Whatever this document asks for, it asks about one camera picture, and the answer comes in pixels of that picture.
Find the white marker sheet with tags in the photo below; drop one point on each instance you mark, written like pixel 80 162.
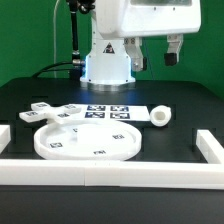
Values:
pixel 114 112

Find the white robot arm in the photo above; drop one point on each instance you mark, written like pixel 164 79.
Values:
pixel 107 66

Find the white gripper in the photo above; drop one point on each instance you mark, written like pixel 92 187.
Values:
pixel 139 18

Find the white cross-shaped table base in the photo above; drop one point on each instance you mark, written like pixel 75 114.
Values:
pixel 43 111

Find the white round table top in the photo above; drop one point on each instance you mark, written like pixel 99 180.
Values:
pixel 88 140

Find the white U-shaped boundary frame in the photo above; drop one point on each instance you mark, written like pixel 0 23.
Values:
pixel 207 175

